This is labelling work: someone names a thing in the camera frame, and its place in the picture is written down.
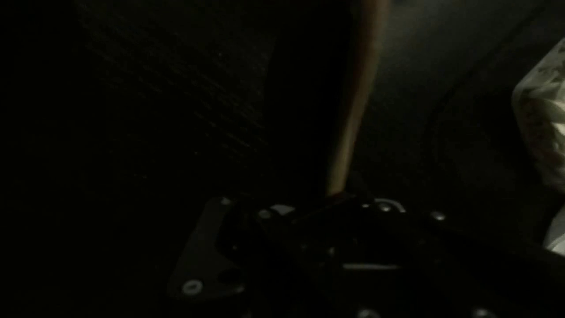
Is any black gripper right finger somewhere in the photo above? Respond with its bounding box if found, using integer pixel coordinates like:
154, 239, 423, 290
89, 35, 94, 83
329, 173, 536, 318

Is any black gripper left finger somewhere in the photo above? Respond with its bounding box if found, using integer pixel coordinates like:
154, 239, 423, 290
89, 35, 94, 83
167, 194, 333, 318

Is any wooden spoon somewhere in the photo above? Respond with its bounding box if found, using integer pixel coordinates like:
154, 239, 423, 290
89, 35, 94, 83
326, 0, 394, 198

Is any clear rectangular container with popcorn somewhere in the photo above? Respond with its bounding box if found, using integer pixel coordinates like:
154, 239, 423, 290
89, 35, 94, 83
511, 39, 565, 193

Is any white paper napkin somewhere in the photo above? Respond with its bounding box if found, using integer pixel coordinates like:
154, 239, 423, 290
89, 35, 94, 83
543, 203, 565, 256

